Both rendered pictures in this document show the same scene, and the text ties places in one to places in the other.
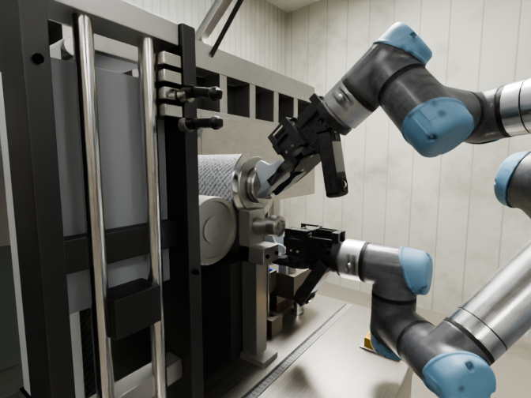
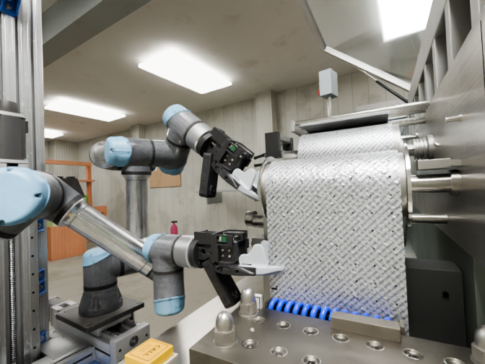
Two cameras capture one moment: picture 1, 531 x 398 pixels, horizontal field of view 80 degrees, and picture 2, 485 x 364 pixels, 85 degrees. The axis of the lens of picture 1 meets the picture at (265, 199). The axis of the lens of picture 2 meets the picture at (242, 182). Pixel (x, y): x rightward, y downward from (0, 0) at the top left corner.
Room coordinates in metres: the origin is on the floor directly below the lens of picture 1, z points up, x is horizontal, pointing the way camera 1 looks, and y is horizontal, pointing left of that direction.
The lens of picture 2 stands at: (1.24, -0.13, 1.26)
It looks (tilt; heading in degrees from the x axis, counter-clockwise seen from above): 1 degrees up; 172
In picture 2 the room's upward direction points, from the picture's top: 2 degrees counter-clockwise
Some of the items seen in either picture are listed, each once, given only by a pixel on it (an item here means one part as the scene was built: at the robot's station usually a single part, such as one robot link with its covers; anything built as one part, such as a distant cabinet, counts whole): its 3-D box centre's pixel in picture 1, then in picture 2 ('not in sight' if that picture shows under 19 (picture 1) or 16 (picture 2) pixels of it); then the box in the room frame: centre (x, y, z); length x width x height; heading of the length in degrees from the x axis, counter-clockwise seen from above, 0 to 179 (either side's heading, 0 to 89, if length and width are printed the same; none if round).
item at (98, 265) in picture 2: not in sight; (102, 263); (0.14, -0.54, 0.98); 0.13 x 0.12 x 0.14; 120
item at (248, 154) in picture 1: (255, 184); (273, 189); (0.66, 0.02, 1.25); 0.15 x 0.01 x 0.15; 144
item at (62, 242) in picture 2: not in sight; (73, 204); (-5.36, -3.20, 1.06); 1.57 x 1.40 x 2.12; 140
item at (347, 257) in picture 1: (352, 260); (192, 250); (0.59, -0.17, 1.11); 0.08 x 0.05 x 0.08; 144
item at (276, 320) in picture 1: (231, 309); not in sight; (0.78, 0.09, 0.92); 0.28 x 0.04 x 0.04; 54
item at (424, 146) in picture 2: not in sight; (415, 149); (0.63, 0.41, 1.33); 0.07 x 0.07 x 0.07; 54
